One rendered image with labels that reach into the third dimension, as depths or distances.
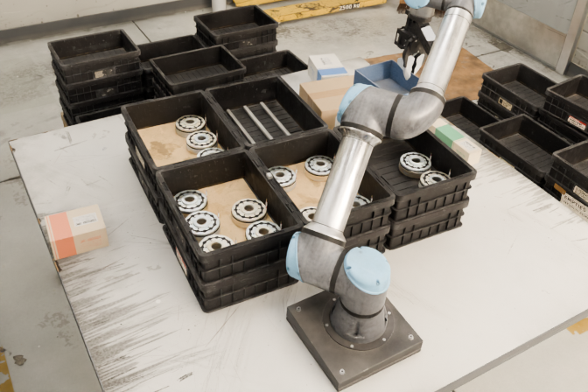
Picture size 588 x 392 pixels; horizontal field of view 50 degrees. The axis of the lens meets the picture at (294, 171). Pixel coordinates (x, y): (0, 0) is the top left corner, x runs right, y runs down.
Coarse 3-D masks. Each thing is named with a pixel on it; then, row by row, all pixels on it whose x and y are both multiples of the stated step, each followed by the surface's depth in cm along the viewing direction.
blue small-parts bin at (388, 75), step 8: (376, 64) 205; (384, 64) 206; (392, 64) 208; (360, 72) 203; (368, 72) 205; (376, 72) 206; (384, 72) 208; (392, 72) 209; (400, 72) 205; (360, 80) 200; (368, 80) 196; (376, 80) 209; (384, 80) 209; (392, 80) 209; (400, 80) 206; (408, 80) 203; (416, 80) 199; (384, 88) 205; (392, 88) 205; (400, 88) 205; (408, 88) 204
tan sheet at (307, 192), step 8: (304, 176) 205; (296, 184) 202; (304, 184) 202; (312, 184) 202; (320, 184) 202; (288, 192) 198; (296, 192) 198; (304, 192) 199; (312, 192) 199; (320, 192) 199; (296, 200) 195; (304, 200) 195; (312, 200) 196
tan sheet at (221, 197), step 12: (240, 180) 202; (204, 192) 196; (216, 192) 197; (228, 192) 197; (240, 192) 197; (252, 192) 197; (216, 204) 192; (228, 204) 193; (228, 216) 188; (228, 228) 184; (240, 228) 184; (240, 240) 180
